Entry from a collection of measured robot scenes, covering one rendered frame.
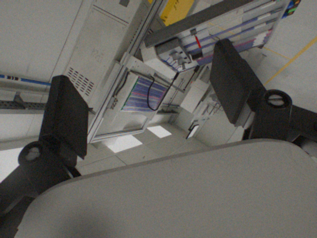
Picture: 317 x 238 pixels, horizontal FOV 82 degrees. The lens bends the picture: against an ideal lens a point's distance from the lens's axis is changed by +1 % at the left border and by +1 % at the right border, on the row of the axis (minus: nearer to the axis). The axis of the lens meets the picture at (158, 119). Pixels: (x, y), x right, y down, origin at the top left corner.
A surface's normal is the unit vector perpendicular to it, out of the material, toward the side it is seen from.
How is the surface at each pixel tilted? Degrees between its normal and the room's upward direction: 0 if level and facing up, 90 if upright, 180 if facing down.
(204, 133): 90
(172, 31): 90
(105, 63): 90
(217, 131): 90
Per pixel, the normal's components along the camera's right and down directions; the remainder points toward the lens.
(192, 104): -0.37, 0.02
